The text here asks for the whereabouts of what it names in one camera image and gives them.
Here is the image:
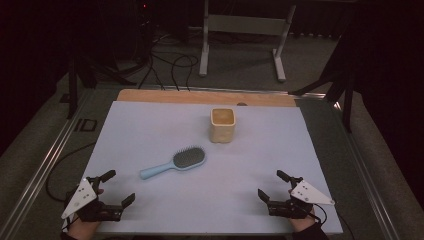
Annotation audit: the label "light blue hairbrush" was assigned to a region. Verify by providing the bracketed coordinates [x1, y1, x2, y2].
[139, 145, 207, 181]

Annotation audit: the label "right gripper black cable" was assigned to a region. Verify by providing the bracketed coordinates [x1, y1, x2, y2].
[309, 203, 356, 240]

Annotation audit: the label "person's right hand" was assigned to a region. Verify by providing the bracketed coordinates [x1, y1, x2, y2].
[288, 189, 317, 233]

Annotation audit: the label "person's left hand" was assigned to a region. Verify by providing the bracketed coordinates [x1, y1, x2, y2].
[66, 188, 105, 240]

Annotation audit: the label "black tripod stand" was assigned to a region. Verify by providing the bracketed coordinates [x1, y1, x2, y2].
[65, 56, 138, 120]

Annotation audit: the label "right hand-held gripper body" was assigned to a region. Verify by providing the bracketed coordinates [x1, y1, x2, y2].
[267, 176, 336, 220]

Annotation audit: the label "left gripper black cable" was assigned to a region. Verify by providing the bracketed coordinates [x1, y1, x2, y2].
[61, 215, 80, 233]

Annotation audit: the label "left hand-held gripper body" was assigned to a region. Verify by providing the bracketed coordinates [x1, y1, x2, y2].
[60, 176, 124, 223]

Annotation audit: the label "white table mat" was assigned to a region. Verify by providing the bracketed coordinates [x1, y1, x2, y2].
[87, 100, 344, 235]

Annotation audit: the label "white metal stand frame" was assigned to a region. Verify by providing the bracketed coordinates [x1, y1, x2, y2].
[198, 0, 297, 83]

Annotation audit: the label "thin black floor cable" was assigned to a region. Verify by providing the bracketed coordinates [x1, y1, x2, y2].
[45, 142, 98, 203]

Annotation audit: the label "black floor cables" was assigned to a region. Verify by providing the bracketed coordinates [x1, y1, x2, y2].
[138, 33, 201, 92]

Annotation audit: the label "beige square cup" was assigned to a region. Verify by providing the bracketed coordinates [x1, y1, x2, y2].
[209, 107, 237, 144]

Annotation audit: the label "black angled stand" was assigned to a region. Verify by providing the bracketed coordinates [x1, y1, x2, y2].
[288, 33, 356, 134]

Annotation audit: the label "metal floor rail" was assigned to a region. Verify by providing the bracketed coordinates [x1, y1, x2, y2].
[0, 89, 92, 240]
[333, 99, 401, 240]

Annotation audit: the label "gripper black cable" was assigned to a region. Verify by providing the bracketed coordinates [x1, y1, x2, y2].
[61, 215, 80, 233]
[309, 203, 356, 240]

